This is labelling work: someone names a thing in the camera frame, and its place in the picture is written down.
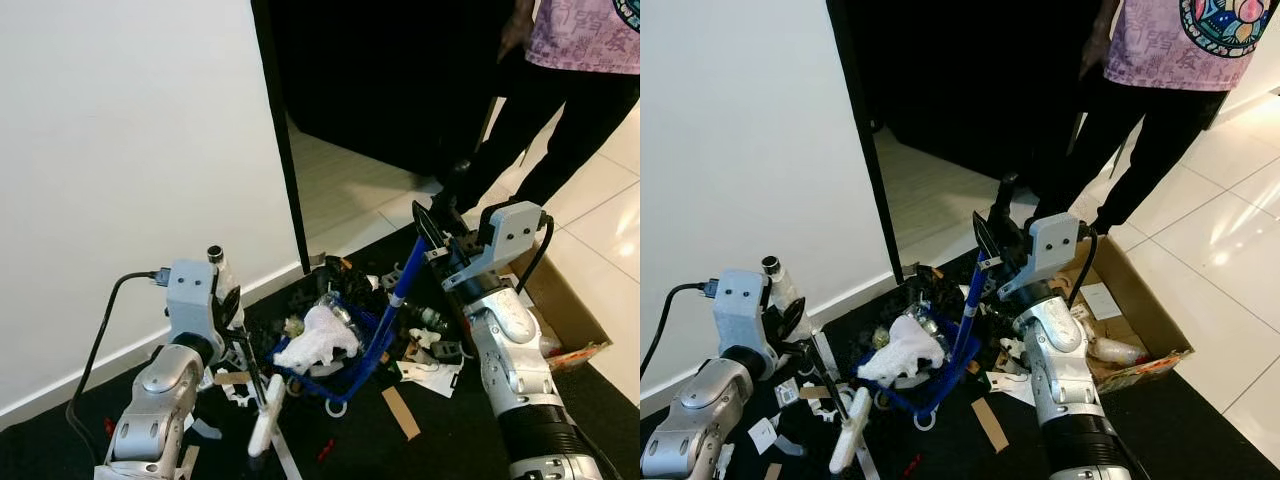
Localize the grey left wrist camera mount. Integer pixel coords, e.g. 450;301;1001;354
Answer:
164;259;227;347
712;269;783;353

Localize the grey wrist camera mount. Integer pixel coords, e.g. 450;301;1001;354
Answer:
998;212;1083;298
712;269;783;353
443;200;547;292
164;259;227;347

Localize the brown cardboard box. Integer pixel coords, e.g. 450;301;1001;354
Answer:
498;238;612;373
1058;234;1197;393

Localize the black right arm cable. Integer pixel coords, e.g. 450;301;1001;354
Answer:
1064;224;1101;309
514;214;556;297

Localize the blue long-handled dustpan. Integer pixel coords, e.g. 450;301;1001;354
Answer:
270;160;473;419
853;172;1023;433

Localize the black floor mat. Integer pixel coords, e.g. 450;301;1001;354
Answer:
0;224;641;480
641;245;1280;480

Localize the broom with white handle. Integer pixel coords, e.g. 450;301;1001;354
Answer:
761;255;874;477
205;245;289;458

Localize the crushed clear plastic bottle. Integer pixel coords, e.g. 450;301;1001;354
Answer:
904;304;948;338
318;292;367;327

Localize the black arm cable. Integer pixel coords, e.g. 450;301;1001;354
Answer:
65;269;167;441
514;214;556;297
1064;224;1101;309
641;282;717;381

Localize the person in pink shirt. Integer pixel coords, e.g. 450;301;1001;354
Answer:
428;0;641;223
1000;0;1280;237

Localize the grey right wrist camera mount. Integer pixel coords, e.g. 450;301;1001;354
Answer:
443;200;547;292
998;212;1083;298

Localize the white paper sheet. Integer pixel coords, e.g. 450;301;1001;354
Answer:
1079;282;1124;322

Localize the brown cardboard strip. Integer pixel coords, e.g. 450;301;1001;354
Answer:
971;397;1012;454
381;386;422;442

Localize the black cabinet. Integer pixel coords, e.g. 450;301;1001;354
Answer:
825;0;1113;288
250;0;541;274

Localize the white crumpled paper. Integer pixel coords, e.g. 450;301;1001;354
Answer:
272;305;362;377
856;316;949;389

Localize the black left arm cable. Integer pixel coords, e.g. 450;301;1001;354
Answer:
65;269;167;441
641;282;717;381

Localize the white paper scrap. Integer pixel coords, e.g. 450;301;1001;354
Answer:
397;359;464;400
984;370;1037;407

